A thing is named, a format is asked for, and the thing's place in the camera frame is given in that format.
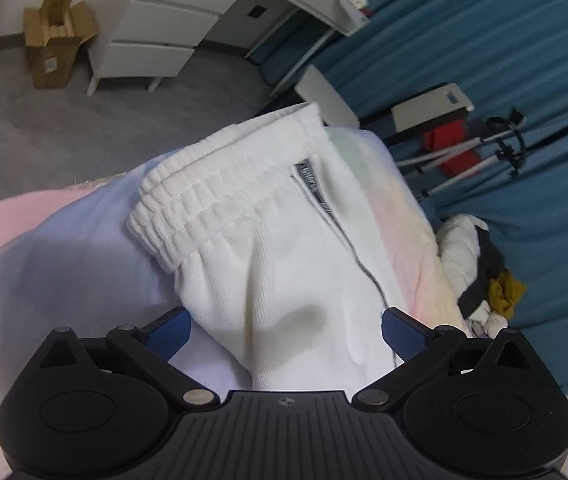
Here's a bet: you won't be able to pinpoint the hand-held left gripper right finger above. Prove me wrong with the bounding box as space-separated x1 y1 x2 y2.
356 307 541 412

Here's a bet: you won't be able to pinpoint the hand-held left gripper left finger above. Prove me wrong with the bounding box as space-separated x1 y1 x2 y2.
39 306 216 412

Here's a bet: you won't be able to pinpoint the white pants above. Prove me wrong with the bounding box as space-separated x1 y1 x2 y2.
128 101 401 394

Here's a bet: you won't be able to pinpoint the white crumpled cloth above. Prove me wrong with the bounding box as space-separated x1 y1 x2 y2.
435 213 491 307

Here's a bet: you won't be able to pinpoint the mustard yellow cloth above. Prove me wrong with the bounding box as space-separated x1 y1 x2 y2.
486 269 528 320

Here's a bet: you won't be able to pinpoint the black cloth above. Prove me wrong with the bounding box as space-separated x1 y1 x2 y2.
456 229 509 320

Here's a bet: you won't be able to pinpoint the pastel rainbow blanket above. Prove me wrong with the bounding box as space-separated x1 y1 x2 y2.
0 127 471 480

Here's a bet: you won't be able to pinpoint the red cloth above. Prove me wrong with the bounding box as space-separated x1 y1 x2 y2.
423 119 483 177

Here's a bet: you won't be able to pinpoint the white tripod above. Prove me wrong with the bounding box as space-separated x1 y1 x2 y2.
396 105 531 202

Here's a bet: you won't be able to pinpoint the white box device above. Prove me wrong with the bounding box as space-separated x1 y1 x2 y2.
390 82 476 134

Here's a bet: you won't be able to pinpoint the white flat panel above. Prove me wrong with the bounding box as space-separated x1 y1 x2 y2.
294 64 361 129

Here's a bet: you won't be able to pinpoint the blue curtain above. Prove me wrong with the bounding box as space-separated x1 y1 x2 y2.
251 0 568 396

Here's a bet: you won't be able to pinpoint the cardboard box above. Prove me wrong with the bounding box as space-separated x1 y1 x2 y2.
23 0 98 90

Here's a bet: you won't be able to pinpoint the white drawer cabinet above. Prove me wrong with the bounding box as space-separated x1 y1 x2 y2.
85 0 246 96

